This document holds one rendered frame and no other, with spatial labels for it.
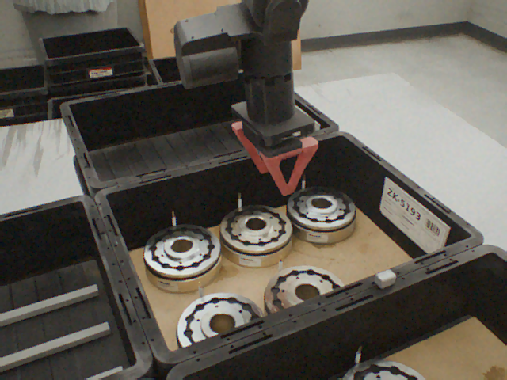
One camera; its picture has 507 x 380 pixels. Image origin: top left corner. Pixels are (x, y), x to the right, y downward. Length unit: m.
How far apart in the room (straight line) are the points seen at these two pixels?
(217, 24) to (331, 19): 3.41
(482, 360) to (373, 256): 0.19
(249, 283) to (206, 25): 0.33
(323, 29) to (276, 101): 3.36
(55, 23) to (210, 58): 2.37
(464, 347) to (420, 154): 0.67
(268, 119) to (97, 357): 0.33
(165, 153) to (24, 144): 0.49
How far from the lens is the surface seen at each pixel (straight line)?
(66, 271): 0.73
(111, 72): 2.21
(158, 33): 3.29
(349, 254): 0.72
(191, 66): 0.53
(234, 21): 0.53
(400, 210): 0.72
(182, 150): 0.95
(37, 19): 2.92
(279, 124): 0.57
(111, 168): 0.92
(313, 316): 0.50
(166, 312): 0.64
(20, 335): 0.67
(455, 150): 1.29
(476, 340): 0.66
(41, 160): 1.25
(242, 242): 0.68
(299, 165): 0.60
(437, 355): 0.63
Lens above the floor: 1.31
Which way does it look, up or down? 35 degrees down
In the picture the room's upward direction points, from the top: straight up
